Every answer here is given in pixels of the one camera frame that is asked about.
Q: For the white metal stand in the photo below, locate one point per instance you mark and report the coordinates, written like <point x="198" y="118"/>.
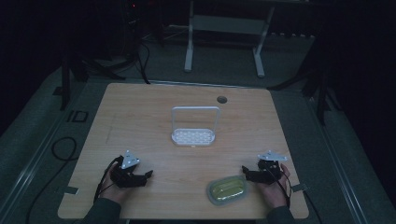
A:
<point x="229" y="25"/>

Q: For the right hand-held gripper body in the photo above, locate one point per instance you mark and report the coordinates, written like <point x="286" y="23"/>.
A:
<point x="266" y="171"/>

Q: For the person's left hand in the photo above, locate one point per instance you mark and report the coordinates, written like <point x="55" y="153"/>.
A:
<point x="113" y="193"/>

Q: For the grey tape piece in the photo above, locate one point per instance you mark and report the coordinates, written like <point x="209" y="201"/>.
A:
<point x="71" y="190"/>
<point x="299" y="187"/>

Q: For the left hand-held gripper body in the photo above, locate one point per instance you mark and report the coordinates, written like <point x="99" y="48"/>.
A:
<point x="127" y="174"/>

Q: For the clear box with yellow soap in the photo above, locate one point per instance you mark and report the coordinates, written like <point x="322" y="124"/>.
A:
<point x="227" y="189"/>

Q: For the black stand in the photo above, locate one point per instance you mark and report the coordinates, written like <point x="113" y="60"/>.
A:
<point x="320" y="93"/>
<point x="66" y="77"/>

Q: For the person's right hand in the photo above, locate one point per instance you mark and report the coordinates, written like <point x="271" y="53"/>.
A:
<point x="274" y="193"/>

